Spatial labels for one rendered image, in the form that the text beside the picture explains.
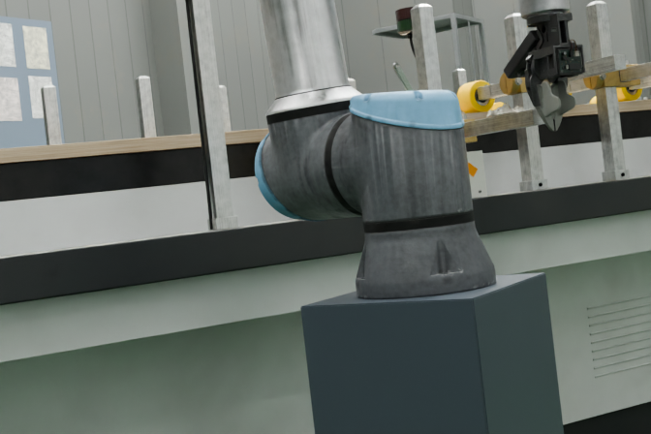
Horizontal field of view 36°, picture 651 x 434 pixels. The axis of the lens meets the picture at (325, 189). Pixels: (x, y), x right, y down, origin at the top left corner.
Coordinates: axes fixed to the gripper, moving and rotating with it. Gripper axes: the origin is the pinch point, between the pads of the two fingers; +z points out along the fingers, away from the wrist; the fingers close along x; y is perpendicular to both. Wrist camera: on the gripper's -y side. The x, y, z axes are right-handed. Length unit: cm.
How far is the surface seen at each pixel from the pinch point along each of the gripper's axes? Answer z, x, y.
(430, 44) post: -21.1, -3.9, -30.4
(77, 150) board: -6, -76, -51
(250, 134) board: -6, -39, -51
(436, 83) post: -12.5, -3.6, -30.4
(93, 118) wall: -68, 81, -599
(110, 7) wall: -155, 109, -615
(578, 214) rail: 19.2, 29.5, -28.3
